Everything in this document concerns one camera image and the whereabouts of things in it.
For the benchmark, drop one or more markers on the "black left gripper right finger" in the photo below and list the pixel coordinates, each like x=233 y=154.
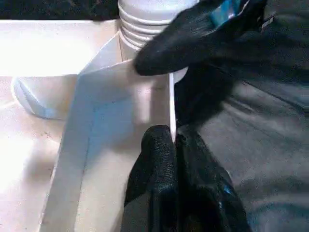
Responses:
x=207 y=193

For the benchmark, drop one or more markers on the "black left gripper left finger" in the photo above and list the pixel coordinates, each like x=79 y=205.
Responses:
x=152 y=188

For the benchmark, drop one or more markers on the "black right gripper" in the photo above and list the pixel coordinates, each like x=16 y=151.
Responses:
x=285 y=34

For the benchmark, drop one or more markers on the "white plastic table top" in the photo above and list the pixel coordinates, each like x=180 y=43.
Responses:
x=96 y=121

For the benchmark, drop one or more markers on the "black plastic mat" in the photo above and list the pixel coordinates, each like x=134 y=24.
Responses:
x=270 y=154

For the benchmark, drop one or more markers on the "white plastic table leg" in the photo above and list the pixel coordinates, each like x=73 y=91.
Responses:
x=145 y=19

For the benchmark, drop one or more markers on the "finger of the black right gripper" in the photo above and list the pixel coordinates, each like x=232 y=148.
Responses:
x=188 y=36

